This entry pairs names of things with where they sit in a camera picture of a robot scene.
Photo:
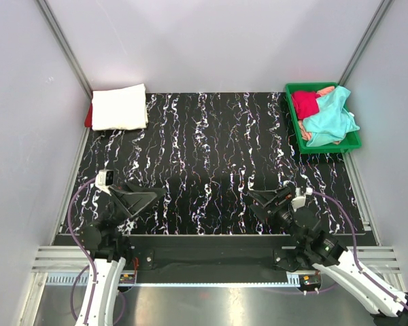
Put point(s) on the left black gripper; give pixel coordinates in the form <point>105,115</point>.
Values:
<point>136,198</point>

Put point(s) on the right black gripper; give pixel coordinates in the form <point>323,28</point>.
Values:
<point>283,197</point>

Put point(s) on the cream white t shirt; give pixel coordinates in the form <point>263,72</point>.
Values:
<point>120,109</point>

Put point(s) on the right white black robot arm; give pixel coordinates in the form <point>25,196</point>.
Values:
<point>317,249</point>

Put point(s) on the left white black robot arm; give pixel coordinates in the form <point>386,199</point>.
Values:
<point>108,251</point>

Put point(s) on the salmon pink t shirt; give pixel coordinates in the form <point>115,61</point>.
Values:
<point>307,135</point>

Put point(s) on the folded red t shirt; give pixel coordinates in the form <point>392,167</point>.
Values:
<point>88,119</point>

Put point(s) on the teal t shirt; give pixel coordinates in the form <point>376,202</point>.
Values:
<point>333,122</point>

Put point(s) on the magenta t shirt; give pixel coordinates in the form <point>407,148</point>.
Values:
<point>305,103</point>

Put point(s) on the green plastic bin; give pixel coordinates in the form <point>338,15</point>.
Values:
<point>351,141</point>

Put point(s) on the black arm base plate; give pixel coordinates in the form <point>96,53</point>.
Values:
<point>194,248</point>

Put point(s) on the grey slotted cable duct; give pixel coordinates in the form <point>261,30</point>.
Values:
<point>276,280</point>

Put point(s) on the aluminium rail frame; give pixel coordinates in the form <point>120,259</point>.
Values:
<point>65,258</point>

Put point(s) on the left aluminium corner post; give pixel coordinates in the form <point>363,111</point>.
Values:
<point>61,39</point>

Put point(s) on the aluminium corner post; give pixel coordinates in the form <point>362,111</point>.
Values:
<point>373,25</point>
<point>61,39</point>

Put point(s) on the right aluminium corner post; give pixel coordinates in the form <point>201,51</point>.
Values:
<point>373,25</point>

